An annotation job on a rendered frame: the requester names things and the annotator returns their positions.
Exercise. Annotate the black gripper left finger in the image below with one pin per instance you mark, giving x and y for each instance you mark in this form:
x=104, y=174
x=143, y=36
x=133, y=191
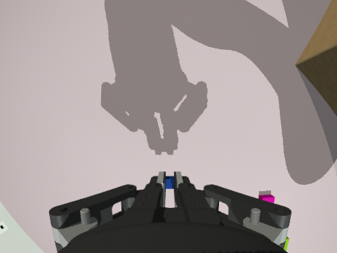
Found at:
x=137, y=206

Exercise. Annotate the small blue block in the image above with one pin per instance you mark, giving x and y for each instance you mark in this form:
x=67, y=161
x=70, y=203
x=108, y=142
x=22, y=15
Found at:
x=169, y=182

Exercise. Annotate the magenta rectangular block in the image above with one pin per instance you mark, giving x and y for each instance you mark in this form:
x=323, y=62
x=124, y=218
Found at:
x=269, y=198

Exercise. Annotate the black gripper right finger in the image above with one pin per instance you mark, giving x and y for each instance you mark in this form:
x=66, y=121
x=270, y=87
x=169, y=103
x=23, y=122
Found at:
x=201, y=206

